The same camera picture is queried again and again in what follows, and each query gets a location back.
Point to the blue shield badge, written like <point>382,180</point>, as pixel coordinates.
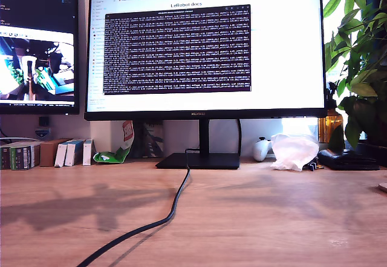
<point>42,133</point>

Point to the black and orange clip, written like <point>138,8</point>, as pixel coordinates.
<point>313,166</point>

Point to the green printed box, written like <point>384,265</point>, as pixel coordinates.
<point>5,158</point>
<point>24,158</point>

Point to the grey patterned box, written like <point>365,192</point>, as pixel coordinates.
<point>152,140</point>

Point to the black leather wallet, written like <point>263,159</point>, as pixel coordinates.
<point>344,160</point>

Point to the large black Huawei monitor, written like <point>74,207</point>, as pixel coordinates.
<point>272,67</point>

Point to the dark plant tray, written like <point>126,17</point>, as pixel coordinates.
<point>373,152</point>

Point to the green leafy house plant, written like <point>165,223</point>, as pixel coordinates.
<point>362,61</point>

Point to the amber glass bottle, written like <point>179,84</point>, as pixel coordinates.
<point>329,125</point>

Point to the white game controller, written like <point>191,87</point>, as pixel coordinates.
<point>260,151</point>

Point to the white crumpled plastic bag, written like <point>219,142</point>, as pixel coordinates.
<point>293,152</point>

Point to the black monitor with dark screen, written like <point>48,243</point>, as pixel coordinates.
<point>36,6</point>

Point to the brown cardboard box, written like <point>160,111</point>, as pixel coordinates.
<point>49,153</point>

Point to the small white box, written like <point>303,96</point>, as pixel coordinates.
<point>87,154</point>
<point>60,155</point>
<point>72,154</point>

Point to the round wooden coaster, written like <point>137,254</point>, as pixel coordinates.
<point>383,187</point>

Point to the green and red snack bag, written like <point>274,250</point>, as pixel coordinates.
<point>115,155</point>

